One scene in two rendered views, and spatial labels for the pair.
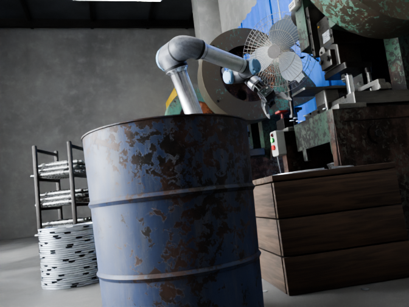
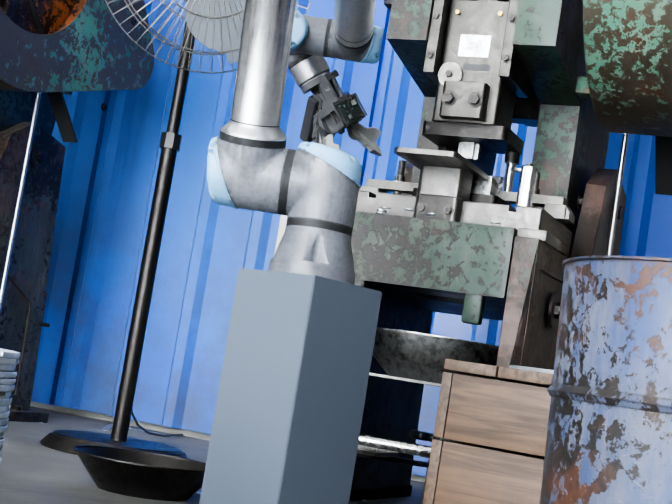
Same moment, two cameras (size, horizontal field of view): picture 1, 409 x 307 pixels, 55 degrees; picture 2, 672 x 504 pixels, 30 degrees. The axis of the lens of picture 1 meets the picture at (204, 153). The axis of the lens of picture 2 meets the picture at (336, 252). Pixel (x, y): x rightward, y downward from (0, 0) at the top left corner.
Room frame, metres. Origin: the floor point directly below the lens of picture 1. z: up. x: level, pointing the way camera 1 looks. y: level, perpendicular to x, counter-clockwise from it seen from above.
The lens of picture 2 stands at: (0.42, 1.59, 0.30)
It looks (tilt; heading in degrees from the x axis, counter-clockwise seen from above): 5 degrees up; 309
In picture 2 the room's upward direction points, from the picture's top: 9 degrees clockwise
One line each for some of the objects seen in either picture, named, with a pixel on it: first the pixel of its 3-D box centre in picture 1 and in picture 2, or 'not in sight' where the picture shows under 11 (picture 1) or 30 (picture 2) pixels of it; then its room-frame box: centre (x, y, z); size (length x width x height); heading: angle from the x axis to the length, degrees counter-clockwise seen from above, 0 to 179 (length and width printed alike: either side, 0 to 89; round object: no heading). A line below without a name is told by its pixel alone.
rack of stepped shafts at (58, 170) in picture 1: (64, 197); not in sight; (3.58, 1.32, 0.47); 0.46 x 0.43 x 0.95; 85
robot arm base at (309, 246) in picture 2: not in sight; (315, 251); (1.80, -0.08, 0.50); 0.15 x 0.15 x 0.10
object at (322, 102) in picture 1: (321, 102); (438, 190); (1.92, -0.61, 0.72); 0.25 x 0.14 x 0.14; 105
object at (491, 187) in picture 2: (349, 92); (464, 187); (1.97, -0.78, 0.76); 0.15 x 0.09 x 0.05; 15
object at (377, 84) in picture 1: (372, 83); (537, 195); (1.80, -0.83, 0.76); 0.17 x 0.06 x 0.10; 15
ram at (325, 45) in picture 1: (335, 41); (478, 63); (1.96, -0.74, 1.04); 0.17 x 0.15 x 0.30; 105
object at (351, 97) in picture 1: (352, 108); (459, 223); (1.97, -0.78, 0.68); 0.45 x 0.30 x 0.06; 15
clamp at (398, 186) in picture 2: not in sight; (395, 181); (2.13, -0.74, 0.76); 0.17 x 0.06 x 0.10; 15
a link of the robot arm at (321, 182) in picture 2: not in sight; (322, 185); (1.80, -0.08, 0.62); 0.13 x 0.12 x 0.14; 37
